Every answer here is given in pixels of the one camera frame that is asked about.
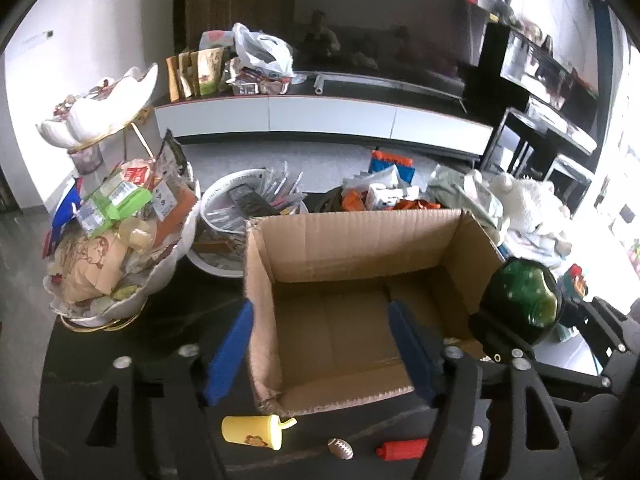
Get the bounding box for pile of assorted snack packets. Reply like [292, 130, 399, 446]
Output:
[312, 180, 443, 213]

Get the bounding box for brown snack pouch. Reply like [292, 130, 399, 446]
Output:
[166, 52, 198, 102]

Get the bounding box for red toy sauce bottle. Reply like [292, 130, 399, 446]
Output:
[376, 438, 430, 462]

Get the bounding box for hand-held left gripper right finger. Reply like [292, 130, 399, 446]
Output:
[387, 300, 583, 480]

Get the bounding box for pile of clear sachets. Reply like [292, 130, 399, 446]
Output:
[260, 161, 307, 213]

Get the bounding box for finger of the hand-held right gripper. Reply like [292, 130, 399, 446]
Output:
[577, 297, 640, 392]
[469, 312, 606, 401]

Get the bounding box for yellow toy cup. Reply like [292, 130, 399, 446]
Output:
[221, 414, 298, 451]

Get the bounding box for pink and white bag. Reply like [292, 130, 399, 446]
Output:
[200, 30, 236, 51]

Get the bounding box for gold wire bowl stand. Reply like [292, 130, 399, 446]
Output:
[60, 107, 156, 332]

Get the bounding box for white printed round bowl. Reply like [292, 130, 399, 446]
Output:
[200, 169, 310, 241]

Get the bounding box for white plush toy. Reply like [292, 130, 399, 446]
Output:
[467, 170, 573, 256]

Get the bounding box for large white shell bowl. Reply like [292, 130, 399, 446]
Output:
[42, 160, 201, 322]

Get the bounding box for pale jelly cups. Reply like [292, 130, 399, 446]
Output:
[120, 217, 157, 256]

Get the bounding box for colourful toy blocks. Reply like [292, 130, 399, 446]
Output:
[565, 262, 591, 301]

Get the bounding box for orange snack packet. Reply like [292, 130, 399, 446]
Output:
[155, 185, 198, 248]

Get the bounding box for brown flat packet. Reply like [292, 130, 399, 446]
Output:
[194, 240, 246, 257]

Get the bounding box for blue and orange packet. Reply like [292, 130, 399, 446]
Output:
[369, 150, 416, 183]

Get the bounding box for blue snack packet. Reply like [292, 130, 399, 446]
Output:
[50, 180, 83, 241]

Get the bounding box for white television cabinet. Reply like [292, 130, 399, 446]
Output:
[154, 82, 496, 163]

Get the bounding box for pale green plastic bag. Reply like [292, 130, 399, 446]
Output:
[427, 165, 503, 231]

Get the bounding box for black marble desktop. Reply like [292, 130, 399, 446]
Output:
[39, 185, 601, 480]

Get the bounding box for pink patterned container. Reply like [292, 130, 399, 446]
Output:
[70, 142, 103, 176]

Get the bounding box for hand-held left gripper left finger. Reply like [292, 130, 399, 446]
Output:
[65, 299, 256, 480]

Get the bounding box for brown paper snack packet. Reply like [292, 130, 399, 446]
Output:
[52, 232, 131, 303]

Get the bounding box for glass side table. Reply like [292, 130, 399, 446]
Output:
[542, 152, 596, 211]

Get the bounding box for pile of wrapped candies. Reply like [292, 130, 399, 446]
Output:
[52, 85, 108, 121]

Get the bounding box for large black television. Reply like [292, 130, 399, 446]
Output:
[292, 0, 501, 107]

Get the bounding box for green print snack pouch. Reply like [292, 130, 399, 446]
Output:
[197, 47, 226, 97]

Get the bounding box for small white shell bowl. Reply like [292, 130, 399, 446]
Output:
[36, 62, 160, 151]

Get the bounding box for white plastic bag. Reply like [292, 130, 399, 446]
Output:
[231, 22, 295, 78]

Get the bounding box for foil tray of snacks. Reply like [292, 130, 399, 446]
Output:
[227, 67, 296, 97]

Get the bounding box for brown cardboard box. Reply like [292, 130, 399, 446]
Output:
[242, 208, 506, 416]

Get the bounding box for black display shelf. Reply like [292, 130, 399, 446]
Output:
[477, 22, 601, 181]

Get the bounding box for stack of papers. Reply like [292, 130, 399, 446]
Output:
[500, 230, 568, 267]

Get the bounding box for grey plush rabbit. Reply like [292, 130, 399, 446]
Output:
[492, 0, 521, 26]

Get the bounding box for green snack packet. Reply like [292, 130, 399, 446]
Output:
[75, 175, 153, 233]

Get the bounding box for dark green round toy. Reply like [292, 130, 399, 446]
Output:
[480, 257, 563, 346]

